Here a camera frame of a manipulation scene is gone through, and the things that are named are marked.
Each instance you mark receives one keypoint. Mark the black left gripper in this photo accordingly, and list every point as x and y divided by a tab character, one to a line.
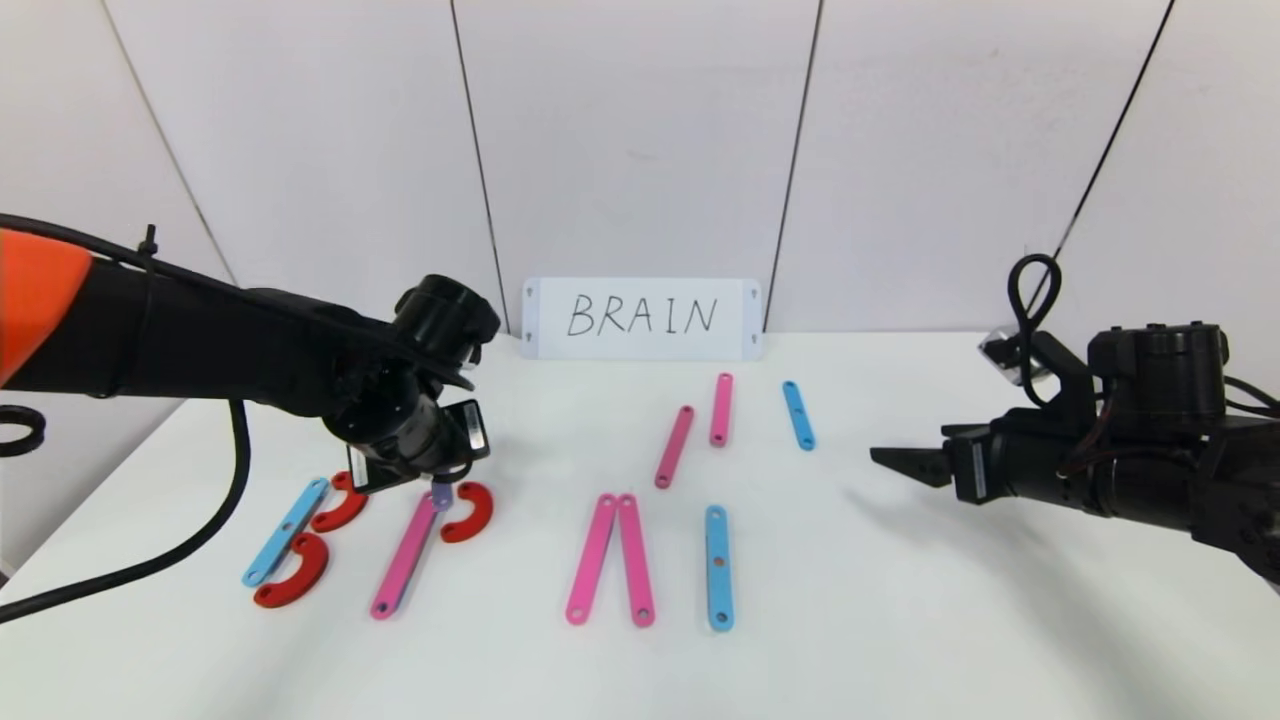
412	470

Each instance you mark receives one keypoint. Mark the red C-shaped piece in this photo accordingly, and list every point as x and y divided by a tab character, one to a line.
345	512
482	512
310	575

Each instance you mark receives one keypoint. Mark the short purple bar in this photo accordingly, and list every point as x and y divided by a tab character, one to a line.
441	496

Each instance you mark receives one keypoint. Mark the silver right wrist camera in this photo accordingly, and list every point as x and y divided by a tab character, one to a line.
1000	350

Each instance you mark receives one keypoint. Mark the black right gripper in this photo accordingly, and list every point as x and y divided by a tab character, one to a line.
972	469

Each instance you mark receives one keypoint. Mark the pink bar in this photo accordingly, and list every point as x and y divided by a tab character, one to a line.
636	560
402	560
675	447
591	560
721	410

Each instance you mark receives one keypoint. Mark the white BRAIN sign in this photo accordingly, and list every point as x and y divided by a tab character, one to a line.
640	345

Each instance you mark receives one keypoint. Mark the light blue three-hole bar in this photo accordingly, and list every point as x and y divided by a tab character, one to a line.
285	532
719	545

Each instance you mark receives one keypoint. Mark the orange and black left arm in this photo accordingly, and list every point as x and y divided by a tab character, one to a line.
200	350

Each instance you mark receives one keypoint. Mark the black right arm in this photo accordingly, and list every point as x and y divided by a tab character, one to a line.
1160	375

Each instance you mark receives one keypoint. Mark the short blue bar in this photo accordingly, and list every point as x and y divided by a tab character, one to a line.
799	416

